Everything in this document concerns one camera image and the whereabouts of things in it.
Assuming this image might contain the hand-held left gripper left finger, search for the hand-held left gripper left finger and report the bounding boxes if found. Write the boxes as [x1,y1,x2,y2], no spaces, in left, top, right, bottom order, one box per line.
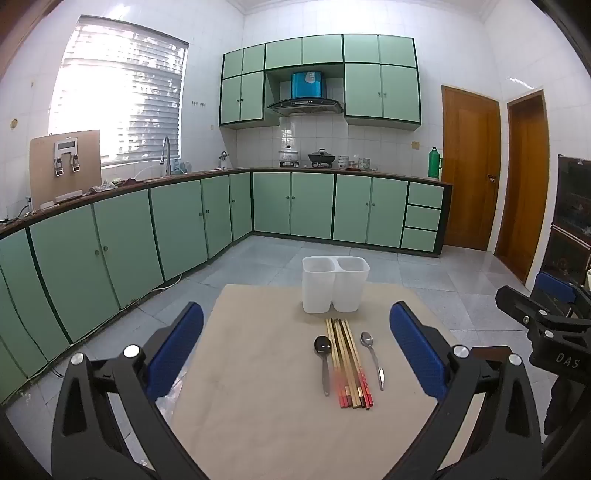
[51,301,218,480]

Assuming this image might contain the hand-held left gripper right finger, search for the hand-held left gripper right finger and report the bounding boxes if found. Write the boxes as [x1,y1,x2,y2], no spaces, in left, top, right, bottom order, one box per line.
[389,301,543,480]

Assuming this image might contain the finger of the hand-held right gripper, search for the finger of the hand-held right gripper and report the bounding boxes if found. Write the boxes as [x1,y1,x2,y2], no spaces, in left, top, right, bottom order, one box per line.
[534,271,591,319]
[495,285,573,334]

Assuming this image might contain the metal spoon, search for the metal spoon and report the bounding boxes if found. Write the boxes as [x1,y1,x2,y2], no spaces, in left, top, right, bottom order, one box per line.
[360,331,385,391]

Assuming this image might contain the black chopstick with metal band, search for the black chopstick with metal band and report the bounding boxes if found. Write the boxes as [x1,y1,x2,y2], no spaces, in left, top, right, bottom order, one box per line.
[335,318,356,409]
[342,318,365,409]

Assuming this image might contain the plain wooden chopstick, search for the plain wooden chopstick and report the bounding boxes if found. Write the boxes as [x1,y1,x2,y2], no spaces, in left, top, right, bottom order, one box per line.
[332,318,353,409]
[338,318,361,409]

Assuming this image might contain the black spoon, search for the black spoon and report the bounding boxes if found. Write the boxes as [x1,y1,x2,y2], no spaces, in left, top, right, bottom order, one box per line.
[313,335,331,397]

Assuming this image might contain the white two-compartment utensil holder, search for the white two-compartment utensil holder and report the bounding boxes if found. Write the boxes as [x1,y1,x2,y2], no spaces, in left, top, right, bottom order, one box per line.
[301,255,371,315]

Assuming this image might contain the dark display cabinet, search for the dark display cabinet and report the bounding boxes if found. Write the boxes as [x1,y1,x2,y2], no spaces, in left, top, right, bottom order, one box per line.
[537,154,591,288]

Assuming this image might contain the plain wooden door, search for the plain wooden door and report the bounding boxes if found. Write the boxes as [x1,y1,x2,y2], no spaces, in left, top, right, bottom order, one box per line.
[493,89,548,285]

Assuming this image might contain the green base kitchen cabinets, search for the green base kitchen cabinets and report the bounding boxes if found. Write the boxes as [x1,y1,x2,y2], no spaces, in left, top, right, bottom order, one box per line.
[0,168,453,408]

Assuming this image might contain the green thermos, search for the green thermos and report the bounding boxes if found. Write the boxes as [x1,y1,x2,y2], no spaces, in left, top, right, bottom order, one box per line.
[427,146,444,180]

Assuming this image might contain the cloth on counter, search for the cloth on counter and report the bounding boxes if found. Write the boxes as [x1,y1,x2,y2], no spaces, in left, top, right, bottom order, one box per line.
[89,177,140,193]

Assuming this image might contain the white box on counter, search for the white box on counter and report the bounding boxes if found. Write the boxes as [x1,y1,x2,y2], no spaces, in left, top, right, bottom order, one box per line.
[39,188,85,209]

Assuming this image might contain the cardboard board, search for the cardboard board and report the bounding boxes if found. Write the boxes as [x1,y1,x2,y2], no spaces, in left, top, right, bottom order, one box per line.
[29,130,102,199]

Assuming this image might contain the white device on board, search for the white device on board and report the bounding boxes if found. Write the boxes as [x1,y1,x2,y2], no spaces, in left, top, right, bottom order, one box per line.
[54,137,81,177]

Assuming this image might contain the window with white blinds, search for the window with white blinds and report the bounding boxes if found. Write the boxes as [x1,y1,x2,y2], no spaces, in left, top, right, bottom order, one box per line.
[48,15,190,168]

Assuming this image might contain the wooden door with handle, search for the wooden door with handle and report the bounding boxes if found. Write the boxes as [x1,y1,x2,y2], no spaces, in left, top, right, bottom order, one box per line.
[440,84,502,253]

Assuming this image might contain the green wall kitchen cabinets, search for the green wall kitchen cabinets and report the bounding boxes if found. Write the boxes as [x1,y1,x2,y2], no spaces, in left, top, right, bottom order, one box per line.
[218,33,423,133]

